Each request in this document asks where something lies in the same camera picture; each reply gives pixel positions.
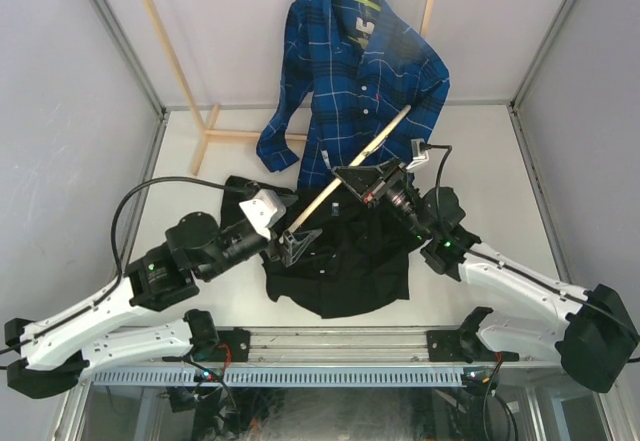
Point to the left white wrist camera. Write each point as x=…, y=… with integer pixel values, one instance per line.
x=263, y=211

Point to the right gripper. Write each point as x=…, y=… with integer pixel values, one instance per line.
x=362, y=179

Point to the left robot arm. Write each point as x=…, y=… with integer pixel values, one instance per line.
x=57, y=353

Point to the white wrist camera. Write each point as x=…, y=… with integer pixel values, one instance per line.
x=419, y=153
x=263, y=211

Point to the blue slotted cable duct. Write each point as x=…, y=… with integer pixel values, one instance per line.
x=285, y=377

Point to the blue plaid shirt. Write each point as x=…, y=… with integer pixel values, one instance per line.
x=347, y=71

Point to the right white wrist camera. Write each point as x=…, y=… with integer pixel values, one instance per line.
x=419, y=153

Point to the right black mount plate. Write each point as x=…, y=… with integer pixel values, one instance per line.
x=445, y=345

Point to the black mount plate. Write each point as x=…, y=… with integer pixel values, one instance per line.
x=234, y=343
x=445, y=345

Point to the left black mount plate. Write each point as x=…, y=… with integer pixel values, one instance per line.
x=234, y=343

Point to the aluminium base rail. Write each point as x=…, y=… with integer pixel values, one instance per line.
x=340, y=343

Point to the cream wooden hanger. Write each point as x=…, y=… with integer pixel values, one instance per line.
x=369, y=149

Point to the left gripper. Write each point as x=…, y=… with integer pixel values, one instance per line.
x=292, y=245

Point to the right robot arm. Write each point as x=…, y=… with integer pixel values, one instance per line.
x=589, y=332

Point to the wooden clothes rack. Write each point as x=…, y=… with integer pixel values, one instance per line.
x=207, y=131

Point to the black shirt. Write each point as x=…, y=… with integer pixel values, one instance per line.
x=359, y=263

